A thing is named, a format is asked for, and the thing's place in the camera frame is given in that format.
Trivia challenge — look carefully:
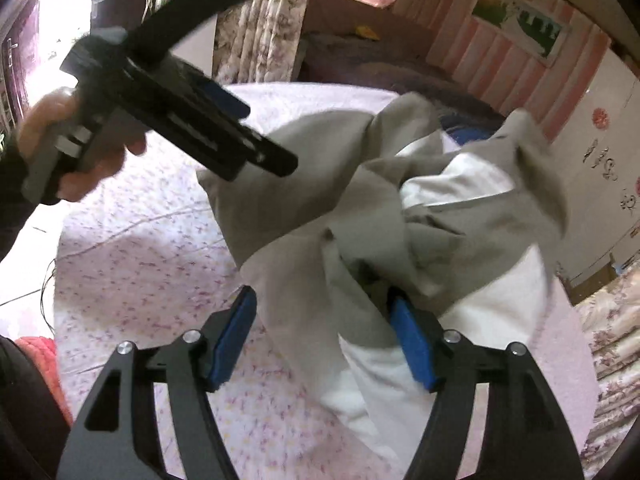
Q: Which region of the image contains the yellow toy on far bed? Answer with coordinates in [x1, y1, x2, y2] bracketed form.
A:
[354, 25, 381, 42]

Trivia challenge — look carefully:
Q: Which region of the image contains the floral beige curtain left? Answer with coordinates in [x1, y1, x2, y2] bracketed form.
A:
[213, 0, 308, 84]

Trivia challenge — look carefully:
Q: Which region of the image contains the floral beige curtain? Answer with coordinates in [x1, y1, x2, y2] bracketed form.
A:
[576, 263, 640, 479]
[213, 0, 308, 84]

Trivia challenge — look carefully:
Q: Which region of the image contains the wooden desk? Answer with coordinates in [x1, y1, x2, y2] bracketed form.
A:
[564, 262, 617, 306]

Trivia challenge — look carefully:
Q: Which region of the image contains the grey and white jacket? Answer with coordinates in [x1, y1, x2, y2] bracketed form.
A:
[198, 94, 567, 467]

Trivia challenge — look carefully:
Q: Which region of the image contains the person's left hand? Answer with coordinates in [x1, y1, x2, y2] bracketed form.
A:
[15, 86, 149, 204]

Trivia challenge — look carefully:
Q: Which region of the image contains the far bed with purple cover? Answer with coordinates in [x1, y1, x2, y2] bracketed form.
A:
[298, 32, 504, 136]

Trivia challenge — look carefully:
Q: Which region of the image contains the framed landscape wall picture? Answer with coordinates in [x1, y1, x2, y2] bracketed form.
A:
[471, 0, 572, 67]

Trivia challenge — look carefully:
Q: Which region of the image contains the floral beige curtain right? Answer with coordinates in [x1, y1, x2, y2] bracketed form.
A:
[576, 263, 640, 479]

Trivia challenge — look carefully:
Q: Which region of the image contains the pink floral bed sheet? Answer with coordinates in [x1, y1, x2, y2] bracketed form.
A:
[53, 84, 599, 479]

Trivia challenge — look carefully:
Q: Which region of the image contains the white wardrobe with decals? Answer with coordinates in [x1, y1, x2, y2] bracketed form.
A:
[552, 51, 640, 286]

